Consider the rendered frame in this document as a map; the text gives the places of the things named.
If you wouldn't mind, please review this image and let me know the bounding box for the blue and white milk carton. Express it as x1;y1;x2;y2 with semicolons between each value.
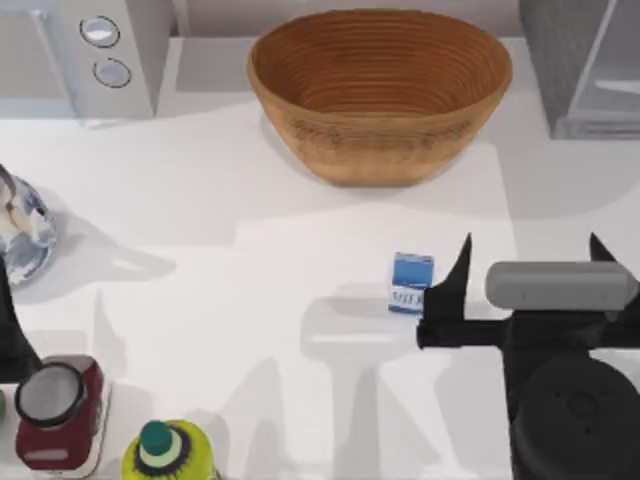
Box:
387;251;435;318

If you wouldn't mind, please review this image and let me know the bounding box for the pale grey rounded box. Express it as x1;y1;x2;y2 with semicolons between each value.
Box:
485;259;632;314

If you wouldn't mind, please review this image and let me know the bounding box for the brown wooden basket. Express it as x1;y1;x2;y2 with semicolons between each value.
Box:
246;8;514;189

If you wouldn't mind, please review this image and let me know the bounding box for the green bottle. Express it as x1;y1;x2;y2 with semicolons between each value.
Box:
121;418;217;480

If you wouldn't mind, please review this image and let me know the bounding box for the red cup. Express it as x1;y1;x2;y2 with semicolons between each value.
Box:
13;353;112;476

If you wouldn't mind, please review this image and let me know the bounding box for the small microwave knob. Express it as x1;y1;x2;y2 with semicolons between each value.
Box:
92;56;134;90

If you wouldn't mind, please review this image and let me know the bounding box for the blue and white teapot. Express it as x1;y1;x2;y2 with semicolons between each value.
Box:
0;163;58;287

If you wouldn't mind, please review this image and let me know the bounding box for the pale microwave oven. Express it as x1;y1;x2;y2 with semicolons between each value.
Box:
0;0;174;122

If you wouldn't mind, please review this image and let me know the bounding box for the large microwave knob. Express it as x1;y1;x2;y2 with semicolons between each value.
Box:
78;14;122;49

